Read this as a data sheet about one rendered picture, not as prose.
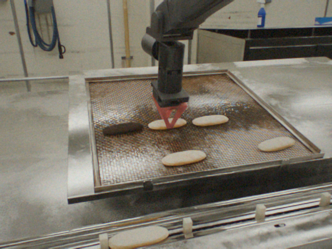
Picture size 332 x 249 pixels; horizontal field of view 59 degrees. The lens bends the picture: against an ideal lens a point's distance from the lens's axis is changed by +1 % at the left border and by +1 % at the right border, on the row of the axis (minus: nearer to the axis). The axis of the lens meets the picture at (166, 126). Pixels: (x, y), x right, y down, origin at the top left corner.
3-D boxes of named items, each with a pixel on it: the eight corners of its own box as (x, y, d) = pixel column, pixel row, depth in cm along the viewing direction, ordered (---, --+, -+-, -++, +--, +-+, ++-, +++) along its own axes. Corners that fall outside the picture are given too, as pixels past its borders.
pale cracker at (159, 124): (150, 131, 71) (150, 127, 71) (146, 123, 74) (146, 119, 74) (188, 126, 74) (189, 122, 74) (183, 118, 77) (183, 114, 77)
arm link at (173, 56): (166, 44, 59) (190, 42, 62) (151, 35, 64) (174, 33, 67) (165, 77, 63) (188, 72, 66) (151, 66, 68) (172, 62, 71)
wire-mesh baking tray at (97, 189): (94, 193, 54) (93, 187, 53) (84, 81, 94) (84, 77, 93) (322, 158, 66) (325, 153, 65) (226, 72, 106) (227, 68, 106)
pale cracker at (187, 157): (165, 168, 60) (165, 164, 60) (159, 157, 63) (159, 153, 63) (208, 160, 63) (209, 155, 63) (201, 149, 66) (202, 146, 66)
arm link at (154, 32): (158, 13, 56) (196, 12, 60) (135, 1, 65) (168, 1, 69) (155, 72, 63) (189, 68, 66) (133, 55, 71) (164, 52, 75)
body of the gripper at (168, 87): (162, 107, 65) (163, 75, 61) (150, 87, 73) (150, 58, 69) (189, 104, 67) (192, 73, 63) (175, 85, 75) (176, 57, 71)
